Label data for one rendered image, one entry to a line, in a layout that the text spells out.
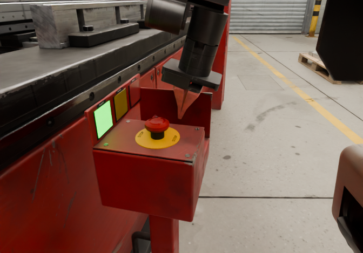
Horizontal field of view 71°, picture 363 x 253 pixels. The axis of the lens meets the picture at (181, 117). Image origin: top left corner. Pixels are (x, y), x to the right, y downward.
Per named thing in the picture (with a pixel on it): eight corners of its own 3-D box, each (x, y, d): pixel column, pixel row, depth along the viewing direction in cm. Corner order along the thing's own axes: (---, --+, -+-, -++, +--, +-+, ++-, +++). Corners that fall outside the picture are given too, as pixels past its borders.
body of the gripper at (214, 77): (169, 67, 49) (178, 28, 46) (219, 83, 48) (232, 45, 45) (159, 76, 43) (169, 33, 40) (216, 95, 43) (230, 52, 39)
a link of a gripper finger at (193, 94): (162, 103, 53) (172, 61, 49) (194, 114, 52) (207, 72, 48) (152, 117, 47) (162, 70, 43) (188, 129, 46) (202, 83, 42)
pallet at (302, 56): (400, 85, 309) (404, 73, 303) (332, 84, 313) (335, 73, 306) (347, 62, 417) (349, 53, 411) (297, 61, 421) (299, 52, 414)
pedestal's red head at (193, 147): (192, 223, 40) (195, 123, 32) (101, 206, 43) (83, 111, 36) (209, 154, 58) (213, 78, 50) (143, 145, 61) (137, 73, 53)
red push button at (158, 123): (166, 148, 39) (165, 127, 37) (141, 144, 40) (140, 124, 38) (173, 135, 43) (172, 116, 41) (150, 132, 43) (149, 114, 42)
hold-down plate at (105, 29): (88, 48, 60) (86, 34, 58) (69, 47, 61) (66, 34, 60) (139, 32, 86) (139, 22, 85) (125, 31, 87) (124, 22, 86)
